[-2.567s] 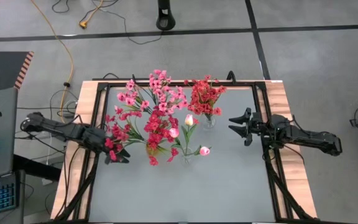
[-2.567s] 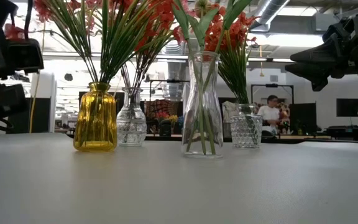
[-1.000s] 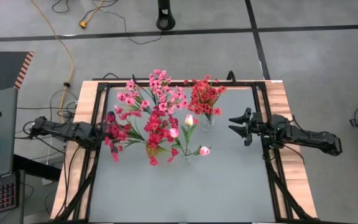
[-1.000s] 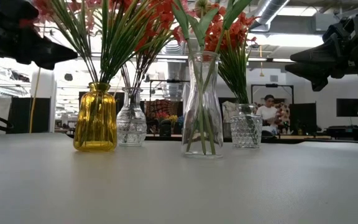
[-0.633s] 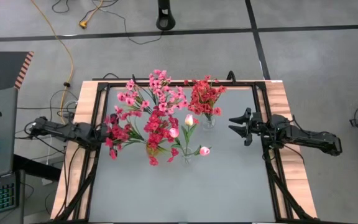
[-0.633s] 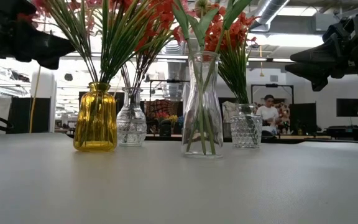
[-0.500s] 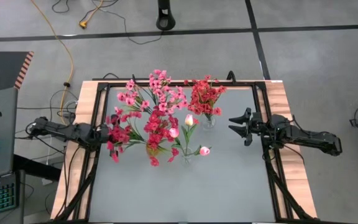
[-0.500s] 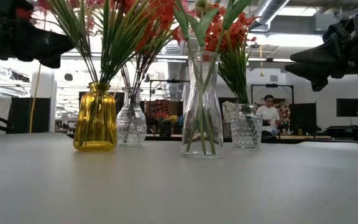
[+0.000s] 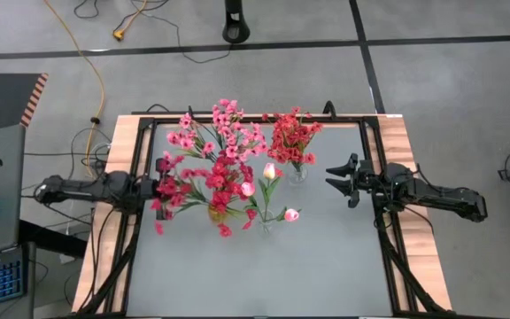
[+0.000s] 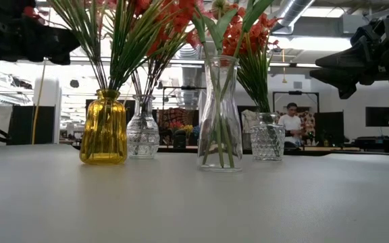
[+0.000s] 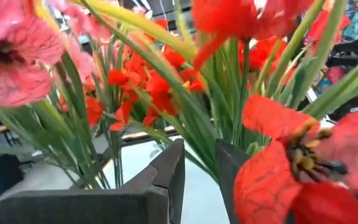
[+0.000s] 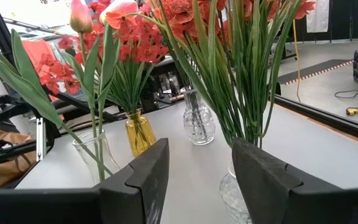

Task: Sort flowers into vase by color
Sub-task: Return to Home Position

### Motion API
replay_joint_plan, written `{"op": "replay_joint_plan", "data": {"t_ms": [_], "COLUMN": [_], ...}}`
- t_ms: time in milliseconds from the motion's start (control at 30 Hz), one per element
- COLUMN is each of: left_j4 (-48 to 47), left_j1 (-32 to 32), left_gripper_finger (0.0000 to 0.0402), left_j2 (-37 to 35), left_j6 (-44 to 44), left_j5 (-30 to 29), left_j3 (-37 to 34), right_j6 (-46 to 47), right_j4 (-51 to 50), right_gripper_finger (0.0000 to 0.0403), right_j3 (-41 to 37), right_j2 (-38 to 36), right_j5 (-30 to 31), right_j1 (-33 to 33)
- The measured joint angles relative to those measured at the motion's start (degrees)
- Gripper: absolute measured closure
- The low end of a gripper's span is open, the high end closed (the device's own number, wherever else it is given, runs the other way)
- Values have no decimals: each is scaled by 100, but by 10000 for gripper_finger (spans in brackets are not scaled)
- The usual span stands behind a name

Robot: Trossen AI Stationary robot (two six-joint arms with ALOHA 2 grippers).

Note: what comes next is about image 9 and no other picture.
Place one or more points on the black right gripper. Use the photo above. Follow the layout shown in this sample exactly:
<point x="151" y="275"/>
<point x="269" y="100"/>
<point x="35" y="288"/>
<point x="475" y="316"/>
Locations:
<point x="363" y="181"/>

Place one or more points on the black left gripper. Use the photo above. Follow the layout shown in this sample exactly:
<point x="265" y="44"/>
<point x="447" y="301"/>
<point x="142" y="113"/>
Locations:
<point x="149" y="188"/>

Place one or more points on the pink artificial flower bunch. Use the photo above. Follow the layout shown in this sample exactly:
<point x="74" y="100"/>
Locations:
<point x="237" y="150"/>
<point x="225" y="119"/>
<point x="185" y="142"/>

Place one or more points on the pale pink artificial tulip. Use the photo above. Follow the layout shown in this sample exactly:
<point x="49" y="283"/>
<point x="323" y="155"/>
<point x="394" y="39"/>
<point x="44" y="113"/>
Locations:
<point x="269" y="170"/>

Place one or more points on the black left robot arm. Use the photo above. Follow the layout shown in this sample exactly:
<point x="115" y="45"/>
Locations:
<point x="91" y="188"/>

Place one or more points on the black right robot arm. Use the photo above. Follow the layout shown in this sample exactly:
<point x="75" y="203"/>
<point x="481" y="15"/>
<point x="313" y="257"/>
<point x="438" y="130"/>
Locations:
<point x="436" y="197"/>

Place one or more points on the clear short textured vase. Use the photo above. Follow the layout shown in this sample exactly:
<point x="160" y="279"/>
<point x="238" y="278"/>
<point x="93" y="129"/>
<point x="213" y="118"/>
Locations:
<point x="298" y="176"/>

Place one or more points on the amber glass vase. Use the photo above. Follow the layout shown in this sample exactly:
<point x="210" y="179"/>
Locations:
<point x="214" y="216"/>

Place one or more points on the clear tall smooth vase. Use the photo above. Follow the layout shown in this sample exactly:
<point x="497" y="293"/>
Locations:
<point x="266" y="228"/>

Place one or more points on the grey table mat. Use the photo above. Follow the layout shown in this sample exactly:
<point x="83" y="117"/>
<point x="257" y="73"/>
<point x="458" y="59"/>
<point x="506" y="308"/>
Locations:
<point x="303" y="292"/>

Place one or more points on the large black striped-edge mat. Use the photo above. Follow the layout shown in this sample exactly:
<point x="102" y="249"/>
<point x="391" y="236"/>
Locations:
<point x="2" y="102"/>

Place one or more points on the black tower stand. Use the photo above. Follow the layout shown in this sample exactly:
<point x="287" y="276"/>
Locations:
<point x="236" y="31"/>

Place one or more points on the black frame clamp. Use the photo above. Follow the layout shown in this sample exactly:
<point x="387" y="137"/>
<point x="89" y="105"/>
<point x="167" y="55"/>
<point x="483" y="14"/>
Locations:
<point x="329" y="110"/>
<point x="190" y="112"/>

